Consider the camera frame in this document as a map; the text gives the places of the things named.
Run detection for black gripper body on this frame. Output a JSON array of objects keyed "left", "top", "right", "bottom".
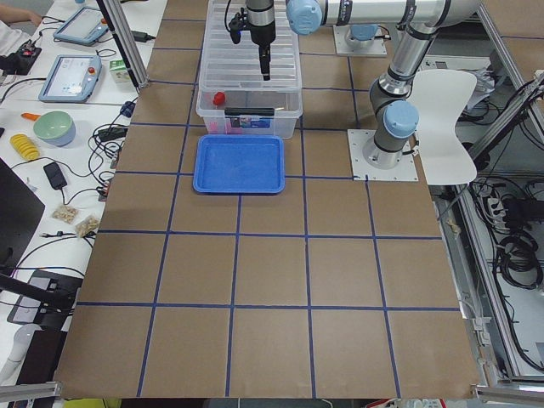
[{"left": 229, "top": 0, "right": 275, "bottom": 45}]

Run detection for clear plastic box lid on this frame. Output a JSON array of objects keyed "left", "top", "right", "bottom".
[{"left": 199, "top": 1, "right": 302, "bottom": 92}]

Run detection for red block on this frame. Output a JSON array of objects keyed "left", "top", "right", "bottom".
[{"left": 212, "top": 92, "right": 226, "bottom": 106}]

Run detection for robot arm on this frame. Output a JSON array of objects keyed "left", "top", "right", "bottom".
[{"left": 286, "top": 0, "right": 480, "bottom": 169}]

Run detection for clear plastic storage box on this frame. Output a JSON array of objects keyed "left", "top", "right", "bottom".
[{"left": 195, "top": 0, "right": 303, "bottom": 141}]

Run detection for blue plastic tray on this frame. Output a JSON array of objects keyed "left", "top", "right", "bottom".
[{"left": 193, "top": 134, "right": 285, "bottom": 195}]

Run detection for black power adapter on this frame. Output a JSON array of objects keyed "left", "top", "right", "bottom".
[{"left": 132, "top": 31, "right": 156, "bottom": 43}]

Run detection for green white carton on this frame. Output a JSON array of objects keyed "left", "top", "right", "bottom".
[{"left": 108, "top": 59, "right": 131, "bottom": 83}]

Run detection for far teach pendant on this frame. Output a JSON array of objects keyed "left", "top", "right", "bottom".
[{"left": 53, "top": 7, "right": 109, "bottom": 46}]

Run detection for teach pendant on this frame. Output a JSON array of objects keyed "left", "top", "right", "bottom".
[
  {"left": 53, "top": 7, "right": 109, "bottom": 46},
  {"left": 38, "top": 54, "right": 102, "bottom": 103}
]

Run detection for white chair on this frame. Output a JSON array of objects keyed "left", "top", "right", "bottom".
[{"left": 408, "top": 69, "right": 477, "bottom": 185}]

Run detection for near teach pendant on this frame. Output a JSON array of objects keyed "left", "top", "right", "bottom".
[{"left": 38, "top": 54, "right": 102, "bottom": 103}]

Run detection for green bowl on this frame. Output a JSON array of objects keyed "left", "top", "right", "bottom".
[{"left": 33, "top": 110, "right": 76, "bottom": 147}]

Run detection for toy carrot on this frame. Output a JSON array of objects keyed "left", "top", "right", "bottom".
[{"left": 20, "top": 112, "right": 41, "bottom": 121}]

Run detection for black phone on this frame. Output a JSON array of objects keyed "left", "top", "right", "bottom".
[{"left": 43, "top": 162, "right": 67, "bottom": 190}]

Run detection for yellow toy corn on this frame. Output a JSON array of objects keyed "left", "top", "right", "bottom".
[{"left": 9, "top": 133, "right": 41, "bottom": 161}]

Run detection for black box latch handle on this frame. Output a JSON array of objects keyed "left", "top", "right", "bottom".
[{"left": 224, "top": 107, "right": 275, "bottom": 116}]

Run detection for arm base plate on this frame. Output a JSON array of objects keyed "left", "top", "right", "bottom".
[
  {"left": 348, "top": 129, "right": 418, "bottom": 182},
  {"left": 333, "top": 24, "right": 390, "bottom": 58}
]

